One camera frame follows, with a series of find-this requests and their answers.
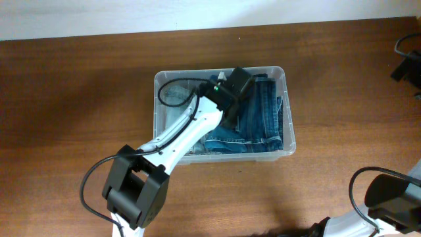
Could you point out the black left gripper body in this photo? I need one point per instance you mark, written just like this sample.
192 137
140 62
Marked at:
232 118

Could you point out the dark blue jeans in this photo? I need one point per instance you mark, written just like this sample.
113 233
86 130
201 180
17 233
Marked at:
259 123

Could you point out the light blue jeans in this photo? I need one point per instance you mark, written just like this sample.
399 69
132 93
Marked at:
179 96

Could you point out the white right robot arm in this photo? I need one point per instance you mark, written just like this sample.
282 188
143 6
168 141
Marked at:
391 206

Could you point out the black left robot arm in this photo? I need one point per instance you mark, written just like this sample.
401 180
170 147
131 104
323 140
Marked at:
137 183

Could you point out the clear plastic storage bin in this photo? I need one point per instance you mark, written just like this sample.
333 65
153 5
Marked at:
275 72

